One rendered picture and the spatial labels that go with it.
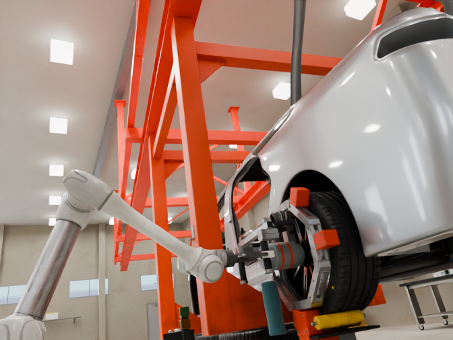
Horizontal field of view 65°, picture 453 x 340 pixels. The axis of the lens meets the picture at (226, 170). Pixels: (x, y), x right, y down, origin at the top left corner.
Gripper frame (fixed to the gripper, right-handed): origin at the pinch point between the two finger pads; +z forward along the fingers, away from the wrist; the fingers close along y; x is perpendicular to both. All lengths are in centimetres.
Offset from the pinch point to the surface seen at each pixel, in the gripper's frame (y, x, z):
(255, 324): -60, -29, 13
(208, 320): -60, -23, -15
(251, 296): -61, -13, 14
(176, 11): -55, 215, -14
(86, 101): -688, 568, -118
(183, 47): -60, 181, -11
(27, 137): -887, 568, -292
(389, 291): -543, -10, 538
